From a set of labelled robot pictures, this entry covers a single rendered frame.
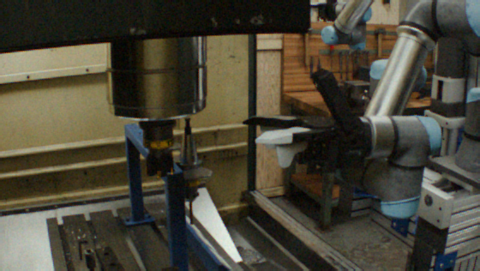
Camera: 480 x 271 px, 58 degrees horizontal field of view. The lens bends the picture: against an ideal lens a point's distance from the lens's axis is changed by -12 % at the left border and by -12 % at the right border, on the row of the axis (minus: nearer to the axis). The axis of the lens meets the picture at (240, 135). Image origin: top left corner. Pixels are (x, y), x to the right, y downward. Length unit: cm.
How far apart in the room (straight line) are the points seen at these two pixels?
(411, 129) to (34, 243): 135
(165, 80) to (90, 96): 111
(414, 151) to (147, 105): 47
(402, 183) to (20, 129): 133
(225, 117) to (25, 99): 79
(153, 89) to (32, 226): 123
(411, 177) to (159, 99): 47
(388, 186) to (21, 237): 132
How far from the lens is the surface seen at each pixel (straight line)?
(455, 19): 100
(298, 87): 378
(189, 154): 113
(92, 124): 180
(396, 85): 101
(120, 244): 147
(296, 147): 77
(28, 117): 178
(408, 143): 86
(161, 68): 68
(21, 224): 185
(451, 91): 159
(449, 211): 132
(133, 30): 62
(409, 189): 90
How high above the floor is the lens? 160
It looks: 16 degrees down
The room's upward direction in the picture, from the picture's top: straight up
